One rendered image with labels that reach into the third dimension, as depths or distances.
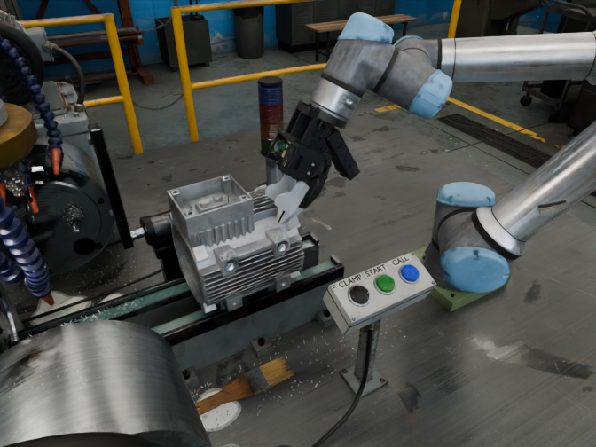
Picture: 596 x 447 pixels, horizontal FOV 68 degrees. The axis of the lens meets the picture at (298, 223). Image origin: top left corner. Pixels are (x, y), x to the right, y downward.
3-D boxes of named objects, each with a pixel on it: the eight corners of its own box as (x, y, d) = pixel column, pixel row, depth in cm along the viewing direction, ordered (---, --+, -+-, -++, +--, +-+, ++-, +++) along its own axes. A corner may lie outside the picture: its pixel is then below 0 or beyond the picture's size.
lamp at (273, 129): (266, 143, 110) (265, 125, 107) (256, 134, 114) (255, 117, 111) (287, 137, 112) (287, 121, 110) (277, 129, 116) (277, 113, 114)
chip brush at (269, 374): (196, 425, 79) (195, 422, 78) (186, 403, 82) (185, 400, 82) (295, 374, 87) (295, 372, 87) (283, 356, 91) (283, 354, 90)
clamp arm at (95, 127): (121, 251, 88) (85, 131, 73) (118, 243, 90) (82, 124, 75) (139, 246, 89) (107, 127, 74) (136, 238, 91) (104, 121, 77)
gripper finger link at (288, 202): (259, 218, 77) (281, 171, 75) (285, 223, 81) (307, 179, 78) (266, 227, 75) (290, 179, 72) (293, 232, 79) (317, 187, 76)
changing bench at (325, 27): (397, 48, 594) (401, 13, 569) (412, 54, 570) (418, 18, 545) (304, 62, 542) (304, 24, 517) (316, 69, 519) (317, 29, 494)
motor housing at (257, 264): (211, 332, 81) (198, 251, 70) (177, 271, 94) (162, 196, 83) (305, 293, 89) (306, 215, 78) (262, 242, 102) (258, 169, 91)
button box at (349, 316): (342, 337, 69) (352, 324, 65) (321, 298, 72) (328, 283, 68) (426, 298, 76) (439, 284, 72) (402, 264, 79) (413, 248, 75)
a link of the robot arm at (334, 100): (343, 89, 77) (372, 104, 71) (331, 113, 78) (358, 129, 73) (311, 72, 72) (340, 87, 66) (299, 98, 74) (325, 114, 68)
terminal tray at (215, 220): (192, 254, 75) (185, 220, 71) (172, 223, 82) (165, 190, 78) (255, 232, 80) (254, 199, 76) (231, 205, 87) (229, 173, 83)
